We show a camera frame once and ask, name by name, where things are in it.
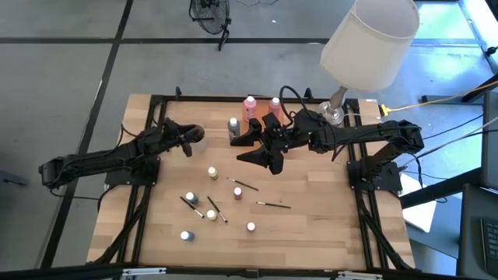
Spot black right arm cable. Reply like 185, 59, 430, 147
278, 85, 312, 124

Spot black floor fan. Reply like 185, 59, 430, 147
188, 0, 233, 52

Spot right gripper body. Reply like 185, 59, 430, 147
251, 110, 316, 176

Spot yellow extension cable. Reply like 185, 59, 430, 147
379, 79, 498, 117

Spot dark grey desk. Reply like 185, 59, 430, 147
457, 182, 498, 280

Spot silver table lamp white shade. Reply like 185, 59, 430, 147
315, 0, 421, 127

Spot translucent orange tray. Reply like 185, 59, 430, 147
241, 101, 289, 151

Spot tall salmon pink paint bottle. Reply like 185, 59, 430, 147
268, 96, 283, 120

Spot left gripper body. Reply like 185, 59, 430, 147
155, 117, 184, 152

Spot black paintbrush silver ferrule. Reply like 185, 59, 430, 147
255, 201, 292, 209
179, 195, 205, 219
226, 177, 260, 192
206, 195, 230, 224

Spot black keyboard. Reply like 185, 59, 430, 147
480, 216, 498, 278

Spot black aluminium table frame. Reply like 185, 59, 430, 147
93, 86, 416, 273

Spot black beam silver brackets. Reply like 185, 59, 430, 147
0, 262, 498, 280

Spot tall light pink paint bottle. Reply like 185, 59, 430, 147
242, 95, 258, 123

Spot white paper sheet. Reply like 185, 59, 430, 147
400, 172, 439, 234

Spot grey computer monitor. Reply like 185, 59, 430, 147
480, 89, 498, 191

